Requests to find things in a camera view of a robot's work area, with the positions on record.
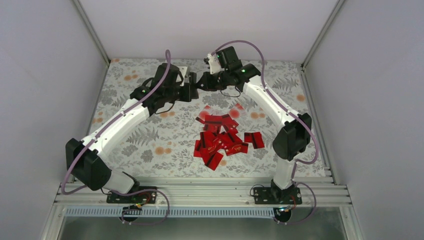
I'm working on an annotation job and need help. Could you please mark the black leather card holder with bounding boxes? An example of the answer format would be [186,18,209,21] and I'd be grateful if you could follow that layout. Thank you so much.
[188,72,199,100]

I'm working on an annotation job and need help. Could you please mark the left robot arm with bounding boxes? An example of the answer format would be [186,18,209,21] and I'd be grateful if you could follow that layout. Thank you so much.
[65,63,199,203]

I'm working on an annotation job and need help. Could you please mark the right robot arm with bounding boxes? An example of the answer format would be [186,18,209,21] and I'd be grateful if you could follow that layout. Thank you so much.
[196,46,312,204]

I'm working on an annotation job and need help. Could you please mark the white red circle card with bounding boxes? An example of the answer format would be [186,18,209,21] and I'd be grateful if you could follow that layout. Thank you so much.
[228,102,246,119]

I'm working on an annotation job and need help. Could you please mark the red card top centre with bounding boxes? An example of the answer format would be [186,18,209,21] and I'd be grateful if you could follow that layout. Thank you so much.
[204,115,223,126]

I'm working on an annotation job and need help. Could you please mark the red card left edge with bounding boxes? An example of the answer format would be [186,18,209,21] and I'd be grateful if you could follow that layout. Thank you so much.
[193,140,202,158]

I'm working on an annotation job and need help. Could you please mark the red card far right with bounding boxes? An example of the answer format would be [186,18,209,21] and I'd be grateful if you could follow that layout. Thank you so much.
[244,132,265,149]

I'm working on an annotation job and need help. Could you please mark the red VIP card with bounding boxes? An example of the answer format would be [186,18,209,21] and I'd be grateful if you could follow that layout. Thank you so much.
[225,142,249,156]

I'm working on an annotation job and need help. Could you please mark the red card front bottom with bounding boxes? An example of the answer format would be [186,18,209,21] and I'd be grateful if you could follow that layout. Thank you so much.
[204,152,224,171]

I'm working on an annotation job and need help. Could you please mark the floral patterned table mat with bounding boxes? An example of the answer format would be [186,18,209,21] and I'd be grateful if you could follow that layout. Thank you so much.
[89,58,310,178]

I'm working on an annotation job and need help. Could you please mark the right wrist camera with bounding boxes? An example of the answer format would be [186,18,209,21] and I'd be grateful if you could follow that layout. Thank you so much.
[203,53,222,75]

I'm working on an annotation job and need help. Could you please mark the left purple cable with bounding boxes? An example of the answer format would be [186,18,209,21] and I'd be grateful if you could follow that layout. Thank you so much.
[60,49,172,226]

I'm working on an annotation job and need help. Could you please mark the purple cable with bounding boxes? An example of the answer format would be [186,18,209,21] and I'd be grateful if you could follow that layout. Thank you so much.
[211,40,320,227]
[60,49,172,226]

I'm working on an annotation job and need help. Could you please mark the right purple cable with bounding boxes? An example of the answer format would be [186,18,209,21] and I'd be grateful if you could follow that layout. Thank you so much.
[211,40,320,227]

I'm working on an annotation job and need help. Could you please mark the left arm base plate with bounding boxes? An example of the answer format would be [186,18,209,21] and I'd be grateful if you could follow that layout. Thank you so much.
[106,186,157,205]

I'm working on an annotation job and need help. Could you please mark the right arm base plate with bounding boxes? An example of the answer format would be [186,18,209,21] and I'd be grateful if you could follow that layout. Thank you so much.
[252,186,303,205]

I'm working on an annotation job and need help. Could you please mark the aluminium rail frame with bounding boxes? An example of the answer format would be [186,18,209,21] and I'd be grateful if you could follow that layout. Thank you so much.
[52,167,353,208]

